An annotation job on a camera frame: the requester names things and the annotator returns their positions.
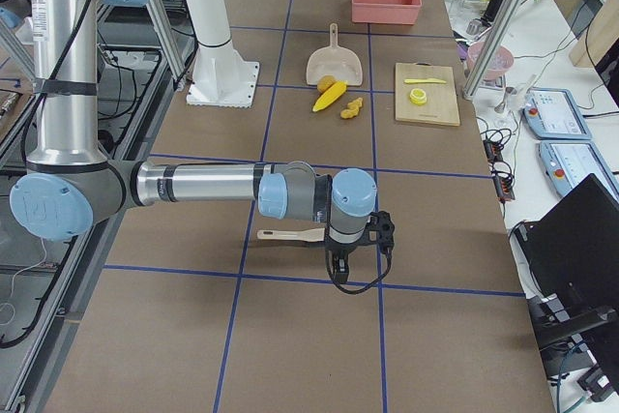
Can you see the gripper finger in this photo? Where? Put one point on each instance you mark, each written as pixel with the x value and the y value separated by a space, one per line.
pixel 341 272

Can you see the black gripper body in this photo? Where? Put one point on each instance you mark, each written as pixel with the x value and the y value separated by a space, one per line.
pixel 341 250

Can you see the beige hand brush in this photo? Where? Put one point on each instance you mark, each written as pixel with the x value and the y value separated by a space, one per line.
pixel 313 235

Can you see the tan toy ginger root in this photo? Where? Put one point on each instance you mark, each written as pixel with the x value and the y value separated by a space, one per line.
pixel 352 109

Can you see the yellow toy corn cob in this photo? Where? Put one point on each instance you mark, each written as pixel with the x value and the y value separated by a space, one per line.
pixel 331 95

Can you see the brown toy potato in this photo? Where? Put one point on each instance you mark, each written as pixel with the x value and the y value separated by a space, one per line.
pixel 325 82

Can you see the beige plastic dustpan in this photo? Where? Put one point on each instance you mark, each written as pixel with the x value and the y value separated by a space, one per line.
pixel 340 62

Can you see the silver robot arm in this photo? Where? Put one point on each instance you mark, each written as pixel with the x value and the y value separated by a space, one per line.
pixel 71 184

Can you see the pink plastic bin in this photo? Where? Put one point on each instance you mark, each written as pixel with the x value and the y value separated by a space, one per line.
pixel 398 12

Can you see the yellow lemon slices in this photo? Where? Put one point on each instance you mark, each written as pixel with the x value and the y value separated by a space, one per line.
pixel 418 96

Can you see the wooden cutting board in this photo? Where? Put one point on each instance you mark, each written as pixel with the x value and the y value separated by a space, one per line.
pixel 441 107

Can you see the yellow plastic knife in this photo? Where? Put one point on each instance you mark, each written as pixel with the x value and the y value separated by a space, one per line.
pixel 428 80

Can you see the lower blue teach pendant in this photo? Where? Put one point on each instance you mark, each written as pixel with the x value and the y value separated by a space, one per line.
pixel 568 162

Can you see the blue teach pendant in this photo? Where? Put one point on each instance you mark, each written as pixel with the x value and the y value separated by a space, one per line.
pixel 568 162
pixel 553 114

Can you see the upper blue teach pendant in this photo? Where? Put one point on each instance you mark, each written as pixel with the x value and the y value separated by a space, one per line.
pixel 553 114

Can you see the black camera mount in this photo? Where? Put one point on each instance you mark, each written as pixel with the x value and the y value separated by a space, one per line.
pixel 379 231

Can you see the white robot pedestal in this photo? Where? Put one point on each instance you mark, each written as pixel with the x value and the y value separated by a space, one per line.
pixel 220 75

